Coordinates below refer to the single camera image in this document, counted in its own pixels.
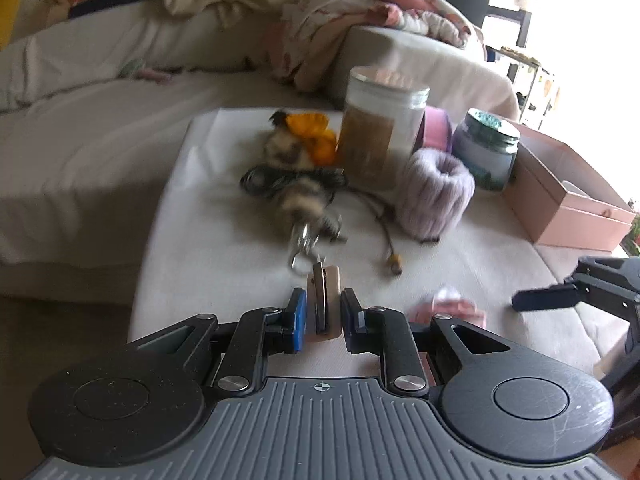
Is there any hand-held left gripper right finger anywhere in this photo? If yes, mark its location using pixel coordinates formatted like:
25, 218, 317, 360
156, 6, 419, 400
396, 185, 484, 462
339, 288, 532, 397

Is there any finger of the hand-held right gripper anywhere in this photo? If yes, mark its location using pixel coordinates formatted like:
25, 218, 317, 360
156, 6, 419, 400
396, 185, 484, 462
512, 256, 640, 320

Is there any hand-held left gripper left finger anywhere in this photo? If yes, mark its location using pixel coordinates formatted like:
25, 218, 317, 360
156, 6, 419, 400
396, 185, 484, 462
129, 287, 307, 394

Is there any beige clip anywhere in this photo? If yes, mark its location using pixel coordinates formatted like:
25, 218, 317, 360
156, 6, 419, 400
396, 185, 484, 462
305, 259, 344, 345

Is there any pink cardboard box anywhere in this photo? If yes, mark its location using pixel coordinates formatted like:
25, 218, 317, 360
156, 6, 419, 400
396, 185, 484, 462
499, 117, 638, 253

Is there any pink and purple sponge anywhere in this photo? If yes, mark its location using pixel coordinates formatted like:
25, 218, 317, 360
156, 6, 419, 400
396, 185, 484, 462
412, 106, 455, 157

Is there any purple fuzzy scrunchie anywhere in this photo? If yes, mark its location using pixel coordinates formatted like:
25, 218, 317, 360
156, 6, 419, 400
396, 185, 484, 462
396, 148, 477, 242

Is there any green-lidded glass jar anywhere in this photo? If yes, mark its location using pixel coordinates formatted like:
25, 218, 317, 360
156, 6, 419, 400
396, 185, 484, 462
451, 108, 522, 194

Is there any fuzzy brown plush charm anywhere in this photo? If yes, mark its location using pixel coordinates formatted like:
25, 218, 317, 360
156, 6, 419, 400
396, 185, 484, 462
261, 109, 307, 170

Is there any tall jar with clear lid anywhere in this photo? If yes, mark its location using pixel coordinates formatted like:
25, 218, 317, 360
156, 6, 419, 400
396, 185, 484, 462
335, 65, 432, 197

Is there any orange plush charm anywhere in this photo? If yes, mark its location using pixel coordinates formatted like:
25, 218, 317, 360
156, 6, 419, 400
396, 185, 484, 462
284, 112, 340, 167

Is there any metal shelf rack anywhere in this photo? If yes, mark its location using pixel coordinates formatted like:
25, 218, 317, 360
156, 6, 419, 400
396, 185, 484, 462
484, 0, 563, 128

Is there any white covered cushion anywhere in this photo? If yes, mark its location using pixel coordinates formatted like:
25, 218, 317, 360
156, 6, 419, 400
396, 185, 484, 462
344, 24, 522, 122

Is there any beige sofa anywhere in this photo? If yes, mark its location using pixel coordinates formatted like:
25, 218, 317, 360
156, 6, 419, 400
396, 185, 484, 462
0, 0, 351, 311

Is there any small pastel toy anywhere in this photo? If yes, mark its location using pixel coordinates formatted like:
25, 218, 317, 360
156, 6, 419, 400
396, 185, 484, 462
119, 56, 174, 82

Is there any pink floral blanket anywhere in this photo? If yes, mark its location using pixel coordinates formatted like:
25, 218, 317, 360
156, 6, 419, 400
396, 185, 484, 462
279, 0, 487, 95

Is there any dark blue flat book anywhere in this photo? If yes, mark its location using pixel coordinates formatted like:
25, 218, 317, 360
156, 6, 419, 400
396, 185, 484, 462
66, 0, 167, 22

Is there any yellow plush pillow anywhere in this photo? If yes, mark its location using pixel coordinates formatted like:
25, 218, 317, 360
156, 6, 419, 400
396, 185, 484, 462
0, 0, 32, 52

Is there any brown cord with bead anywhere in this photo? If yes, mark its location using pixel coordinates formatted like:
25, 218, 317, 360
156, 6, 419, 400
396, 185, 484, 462
345, 187, 407, 277

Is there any pink hair tie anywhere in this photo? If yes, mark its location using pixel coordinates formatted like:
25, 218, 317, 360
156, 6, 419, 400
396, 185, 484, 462
406, 284, 489, 332

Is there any fuzzy brown pom keychain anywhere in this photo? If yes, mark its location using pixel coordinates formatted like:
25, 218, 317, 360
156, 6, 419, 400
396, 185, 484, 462
272, 174, 348, 275

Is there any black cord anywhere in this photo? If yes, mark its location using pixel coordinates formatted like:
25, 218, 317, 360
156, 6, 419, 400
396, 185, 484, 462
239, 163, 350, 197

